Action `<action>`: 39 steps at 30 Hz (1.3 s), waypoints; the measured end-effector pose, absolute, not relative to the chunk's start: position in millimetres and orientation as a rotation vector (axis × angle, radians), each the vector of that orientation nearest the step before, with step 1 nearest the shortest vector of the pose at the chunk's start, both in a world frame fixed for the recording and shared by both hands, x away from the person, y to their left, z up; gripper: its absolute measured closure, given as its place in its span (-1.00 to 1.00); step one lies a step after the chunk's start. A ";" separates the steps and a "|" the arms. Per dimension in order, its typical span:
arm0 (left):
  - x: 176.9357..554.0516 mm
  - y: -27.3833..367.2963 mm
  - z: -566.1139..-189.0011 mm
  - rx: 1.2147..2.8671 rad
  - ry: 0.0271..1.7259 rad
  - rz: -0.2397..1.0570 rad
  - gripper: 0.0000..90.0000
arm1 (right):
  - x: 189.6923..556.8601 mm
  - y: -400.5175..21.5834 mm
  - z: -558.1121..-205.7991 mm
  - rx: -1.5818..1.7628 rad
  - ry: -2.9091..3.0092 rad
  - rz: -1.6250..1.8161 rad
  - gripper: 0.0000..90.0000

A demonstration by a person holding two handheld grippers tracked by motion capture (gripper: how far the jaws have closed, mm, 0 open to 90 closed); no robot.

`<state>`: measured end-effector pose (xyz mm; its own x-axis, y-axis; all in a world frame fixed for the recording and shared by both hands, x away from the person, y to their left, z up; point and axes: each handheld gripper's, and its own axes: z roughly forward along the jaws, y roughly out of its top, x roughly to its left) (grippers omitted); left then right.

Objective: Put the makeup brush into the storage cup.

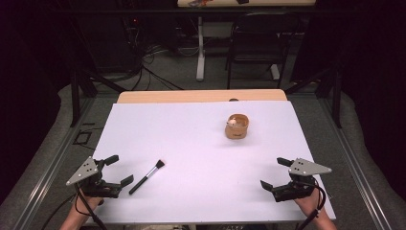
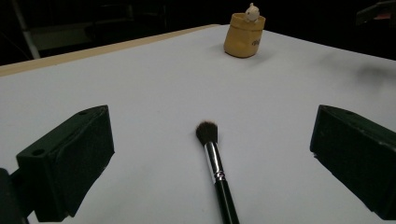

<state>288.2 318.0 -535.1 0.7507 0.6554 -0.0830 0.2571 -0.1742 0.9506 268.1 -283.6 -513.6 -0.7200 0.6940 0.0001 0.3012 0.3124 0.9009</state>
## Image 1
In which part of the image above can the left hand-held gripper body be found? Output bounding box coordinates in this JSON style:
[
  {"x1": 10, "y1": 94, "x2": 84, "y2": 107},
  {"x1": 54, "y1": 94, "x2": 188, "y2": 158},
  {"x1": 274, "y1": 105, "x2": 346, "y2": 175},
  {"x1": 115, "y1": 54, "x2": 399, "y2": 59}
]
[{"x1": 65, "y1": 155, "x2": 123, "y2": 198}]

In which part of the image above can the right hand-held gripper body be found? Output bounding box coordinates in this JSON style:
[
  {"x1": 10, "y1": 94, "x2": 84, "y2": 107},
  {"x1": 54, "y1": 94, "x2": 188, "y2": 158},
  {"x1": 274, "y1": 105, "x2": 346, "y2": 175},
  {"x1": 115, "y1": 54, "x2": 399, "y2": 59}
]
[{"x1": 272, "y1": 157, "x2": 333, "y2": 203}]

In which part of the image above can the black makeup brush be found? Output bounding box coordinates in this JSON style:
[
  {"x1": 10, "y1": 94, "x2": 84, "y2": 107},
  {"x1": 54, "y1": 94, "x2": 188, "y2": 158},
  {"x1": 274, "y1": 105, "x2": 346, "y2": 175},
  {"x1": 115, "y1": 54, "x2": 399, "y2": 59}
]
[{"x1": 128, "y1": 159, "x2": 167, "y2": 196}]

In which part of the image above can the round brown wooden holder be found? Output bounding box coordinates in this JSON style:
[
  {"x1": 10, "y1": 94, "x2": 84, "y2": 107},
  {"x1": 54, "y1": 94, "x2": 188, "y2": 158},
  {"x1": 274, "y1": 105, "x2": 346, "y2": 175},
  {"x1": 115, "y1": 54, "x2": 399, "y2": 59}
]
[{"x1": 224, "y1": 113, "x2": 250, "y2": 140}]

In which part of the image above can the person's left hand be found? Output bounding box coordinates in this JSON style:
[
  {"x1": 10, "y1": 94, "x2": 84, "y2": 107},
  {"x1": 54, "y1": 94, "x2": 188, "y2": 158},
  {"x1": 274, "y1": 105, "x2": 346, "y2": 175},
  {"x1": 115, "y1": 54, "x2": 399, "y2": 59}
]
[{"x1": 75, "y1": 190, "x2": 105, "y2": 216}]

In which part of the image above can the person's right hand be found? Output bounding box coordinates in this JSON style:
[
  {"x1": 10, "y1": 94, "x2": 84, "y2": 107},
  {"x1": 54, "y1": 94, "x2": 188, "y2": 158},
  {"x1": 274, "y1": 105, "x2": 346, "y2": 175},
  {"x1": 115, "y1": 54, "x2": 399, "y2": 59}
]
[{"x1": 293, "y1": 188, "x2": 324, "y2": 219}]

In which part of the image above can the white table sheet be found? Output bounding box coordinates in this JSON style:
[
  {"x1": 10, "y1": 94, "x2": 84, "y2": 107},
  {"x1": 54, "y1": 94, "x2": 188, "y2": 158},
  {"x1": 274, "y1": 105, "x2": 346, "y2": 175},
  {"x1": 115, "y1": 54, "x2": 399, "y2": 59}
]
[{"x1": 85, "y1": 101, "x2": 337, "y2": 224}]

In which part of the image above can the white desk leg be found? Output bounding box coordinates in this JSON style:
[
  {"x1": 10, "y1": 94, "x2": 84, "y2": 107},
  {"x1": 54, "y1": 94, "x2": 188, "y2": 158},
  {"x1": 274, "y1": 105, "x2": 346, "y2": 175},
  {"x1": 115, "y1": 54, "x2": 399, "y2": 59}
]
[
  {"x1": 269, "y1": 62, "x2": 282, "y2": 81},
  {"x1": 194, "y1": 15, "x2": 206, "y2": 82}
]

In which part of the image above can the black folding chair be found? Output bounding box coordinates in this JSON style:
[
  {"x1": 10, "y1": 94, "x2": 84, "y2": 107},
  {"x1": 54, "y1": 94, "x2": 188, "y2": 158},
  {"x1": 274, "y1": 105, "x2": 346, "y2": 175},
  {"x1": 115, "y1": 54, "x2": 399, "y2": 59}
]
[{"x1": 225, "y1": 11, "x2": 302, "y2": 90}]

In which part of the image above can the dark cabinet with red light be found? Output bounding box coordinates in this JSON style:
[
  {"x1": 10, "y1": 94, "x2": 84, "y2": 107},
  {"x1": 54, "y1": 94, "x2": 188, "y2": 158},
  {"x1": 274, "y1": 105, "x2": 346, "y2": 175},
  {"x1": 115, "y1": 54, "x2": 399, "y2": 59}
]
[{"x1": 119, "y1": 13, "x2": 143, "y2": 70}]

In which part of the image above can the aluminium floor rail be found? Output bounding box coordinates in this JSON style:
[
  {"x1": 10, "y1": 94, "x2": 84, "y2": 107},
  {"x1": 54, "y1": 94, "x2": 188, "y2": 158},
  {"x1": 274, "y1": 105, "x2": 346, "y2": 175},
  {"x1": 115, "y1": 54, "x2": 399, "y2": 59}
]
[
  {"x1": 319, "y1": 95, "x2": 395, "y2": 230},
  {"x1": 11, "y1": 95, "x2": 98, "y2": 230}
]

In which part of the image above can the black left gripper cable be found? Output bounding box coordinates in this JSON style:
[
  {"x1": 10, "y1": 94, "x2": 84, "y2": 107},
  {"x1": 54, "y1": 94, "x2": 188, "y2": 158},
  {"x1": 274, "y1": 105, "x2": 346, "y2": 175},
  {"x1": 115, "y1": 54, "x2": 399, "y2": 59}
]
[{"x1": 74, "y1": 184, "x2": 109, "y2": 230}]

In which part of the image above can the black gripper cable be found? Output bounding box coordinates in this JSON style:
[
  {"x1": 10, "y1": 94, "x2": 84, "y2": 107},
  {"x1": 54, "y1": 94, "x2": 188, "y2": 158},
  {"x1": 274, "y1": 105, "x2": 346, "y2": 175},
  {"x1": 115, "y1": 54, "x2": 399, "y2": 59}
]
[
  {"x1": 74, "y1": 184, "x2": 109, "y2": 230},
  {"x1": 295, "y1": 184, "x2": 327, "y2": 230}
]

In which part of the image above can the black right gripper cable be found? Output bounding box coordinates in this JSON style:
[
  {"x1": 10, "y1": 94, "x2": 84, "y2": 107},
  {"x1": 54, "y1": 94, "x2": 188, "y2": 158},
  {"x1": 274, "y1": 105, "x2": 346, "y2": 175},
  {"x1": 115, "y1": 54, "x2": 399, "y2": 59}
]
[{"x1": 295, "y1": 184, "x2": 327, "y2": 230}]

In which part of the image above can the black metal frame post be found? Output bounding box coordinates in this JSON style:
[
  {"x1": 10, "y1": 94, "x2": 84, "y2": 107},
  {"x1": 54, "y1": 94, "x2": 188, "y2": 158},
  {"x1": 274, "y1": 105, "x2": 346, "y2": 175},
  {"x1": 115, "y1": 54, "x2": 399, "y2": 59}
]
[{"x1": 69, "y1": 68, "x2": 81, "y2": 128}]

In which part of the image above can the bundle of floor cables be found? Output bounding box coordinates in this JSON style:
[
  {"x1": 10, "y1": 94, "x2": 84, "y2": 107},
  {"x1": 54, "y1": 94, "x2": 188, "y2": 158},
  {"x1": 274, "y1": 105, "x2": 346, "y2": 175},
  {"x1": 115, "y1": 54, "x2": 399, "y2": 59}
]
[{"x1": 125, "y1": 42, "x2": 186, "y2": 92}]

